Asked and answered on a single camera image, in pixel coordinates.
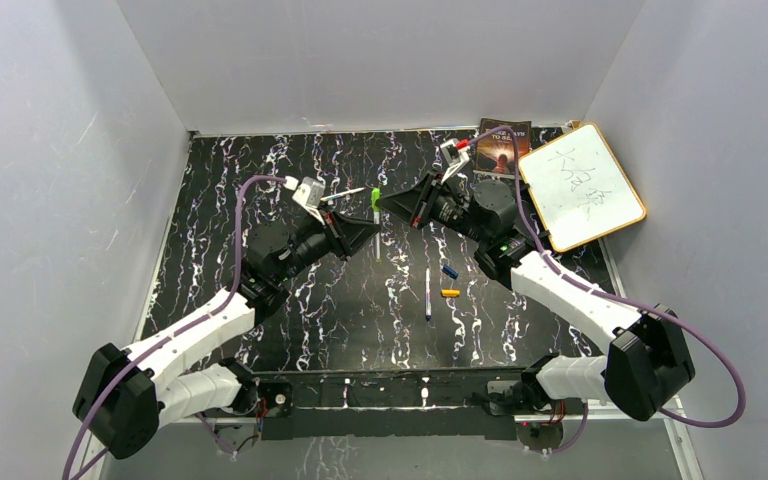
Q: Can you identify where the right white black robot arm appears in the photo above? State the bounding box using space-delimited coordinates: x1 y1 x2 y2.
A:
374 171 696 421

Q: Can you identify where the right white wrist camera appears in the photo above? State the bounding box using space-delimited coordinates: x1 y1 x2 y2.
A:
438 139 470 183

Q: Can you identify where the purple cable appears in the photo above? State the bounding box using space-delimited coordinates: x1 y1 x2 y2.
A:
466 125 748 458
61 176 289 480

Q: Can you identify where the blue pen cap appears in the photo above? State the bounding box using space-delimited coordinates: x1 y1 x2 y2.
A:
441 265 459 279

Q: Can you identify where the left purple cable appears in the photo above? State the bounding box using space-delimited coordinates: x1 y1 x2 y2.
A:
61 176 289 480

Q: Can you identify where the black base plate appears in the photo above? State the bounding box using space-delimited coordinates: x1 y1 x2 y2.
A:
195 368 565 443

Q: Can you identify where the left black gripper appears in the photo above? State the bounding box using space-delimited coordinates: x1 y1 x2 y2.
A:
276 203 380 285

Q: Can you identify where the blue pen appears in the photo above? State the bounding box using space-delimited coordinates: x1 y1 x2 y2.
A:
424 267 432 322

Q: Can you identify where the aluminium frame rail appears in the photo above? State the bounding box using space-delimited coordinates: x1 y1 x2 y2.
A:
77 376 703 480

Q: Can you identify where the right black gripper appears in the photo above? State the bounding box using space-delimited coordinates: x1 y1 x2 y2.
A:
375 171 489 247

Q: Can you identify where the white board wooden frame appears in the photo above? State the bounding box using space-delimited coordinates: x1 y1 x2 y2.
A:
518 123 647 253

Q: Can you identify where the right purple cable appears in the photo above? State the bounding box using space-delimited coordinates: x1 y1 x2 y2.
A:
466 125 748 458

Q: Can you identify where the orange tipped white pen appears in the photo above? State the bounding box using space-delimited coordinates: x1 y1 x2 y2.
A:
320 187 367 203

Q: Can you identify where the green pen cap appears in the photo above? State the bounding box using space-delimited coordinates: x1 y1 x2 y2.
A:
370 188 381 213

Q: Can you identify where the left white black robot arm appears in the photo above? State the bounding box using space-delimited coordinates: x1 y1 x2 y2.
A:
72 209 380 459

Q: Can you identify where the green pen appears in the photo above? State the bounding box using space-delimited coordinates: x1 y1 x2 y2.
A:
373 209 381 262

